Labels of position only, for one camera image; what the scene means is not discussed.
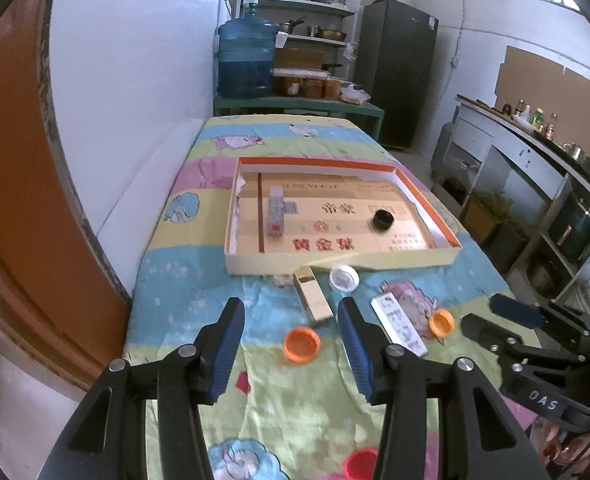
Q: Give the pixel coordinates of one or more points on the grey gas cylinder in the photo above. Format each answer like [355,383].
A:
[442,152]

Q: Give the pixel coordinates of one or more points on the shallow cardboard tray box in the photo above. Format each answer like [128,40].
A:
[335,230]

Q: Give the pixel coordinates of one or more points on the white bottle cap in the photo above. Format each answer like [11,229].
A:
[344,278]

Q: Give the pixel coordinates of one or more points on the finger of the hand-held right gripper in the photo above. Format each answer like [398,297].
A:
[485,330]
[515,309]

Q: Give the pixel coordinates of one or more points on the black appliance under counter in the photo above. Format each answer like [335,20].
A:
[575,227]

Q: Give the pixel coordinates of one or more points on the red bottle cap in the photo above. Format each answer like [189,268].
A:
[361,466]

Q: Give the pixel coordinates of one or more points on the white shelf unit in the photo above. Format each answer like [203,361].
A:
[305,5]

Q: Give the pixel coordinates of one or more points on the black bottle cap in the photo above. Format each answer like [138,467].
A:
[382,220]

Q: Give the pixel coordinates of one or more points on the cartoon printed blanket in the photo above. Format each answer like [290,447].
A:
[200,270]

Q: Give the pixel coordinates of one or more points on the white kitchen counter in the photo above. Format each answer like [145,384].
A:
[515,155]

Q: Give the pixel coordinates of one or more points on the orange food jar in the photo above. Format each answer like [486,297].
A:
[312,88]
[332,89]
[286,86]

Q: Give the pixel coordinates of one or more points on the brown cardboard box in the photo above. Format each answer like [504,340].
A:
[300,58]

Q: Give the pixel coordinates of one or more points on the green bench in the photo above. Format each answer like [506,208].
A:
[300,106]

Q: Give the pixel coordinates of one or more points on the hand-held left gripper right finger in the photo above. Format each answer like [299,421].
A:
[356,350]

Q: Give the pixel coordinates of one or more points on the small patterned grey box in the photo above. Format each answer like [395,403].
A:
[275,210]

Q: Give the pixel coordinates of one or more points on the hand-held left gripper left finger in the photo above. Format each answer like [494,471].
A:
[227,350]

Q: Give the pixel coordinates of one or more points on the blue water jug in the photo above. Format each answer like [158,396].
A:
[246,55]

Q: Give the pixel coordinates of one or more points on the dark green fridge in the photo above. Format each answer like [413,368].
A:
[395,70]

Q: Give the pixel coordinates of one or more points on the yellow green bottle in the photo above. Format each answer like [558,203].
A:
[539,120]

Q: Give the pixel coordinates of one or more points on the white cartoon print box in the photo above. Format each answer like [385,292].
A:
[399,325]

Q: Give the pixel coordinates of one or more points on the gold rectangular box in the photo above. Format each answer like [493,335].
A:
[314,297]

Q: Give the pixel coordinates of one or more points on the white plastic bag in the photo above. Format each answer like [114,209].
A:
[355,95]

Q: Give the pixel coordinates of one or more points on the cardboard sheet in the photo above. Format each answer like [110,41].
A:
[540,75]

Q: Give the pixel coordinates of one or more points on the crate with green plants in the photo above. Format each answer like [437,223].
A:
[487,217]

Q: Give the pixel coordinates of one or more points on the light orange bottle cap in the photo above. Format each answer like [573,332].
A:
[441,322]

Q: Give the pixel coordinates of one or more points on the orange door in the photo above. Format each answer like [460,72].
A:
[10,185]

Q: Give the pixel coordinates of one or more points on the dark orange bottle cap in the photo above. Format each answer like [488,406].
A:
[302,344]

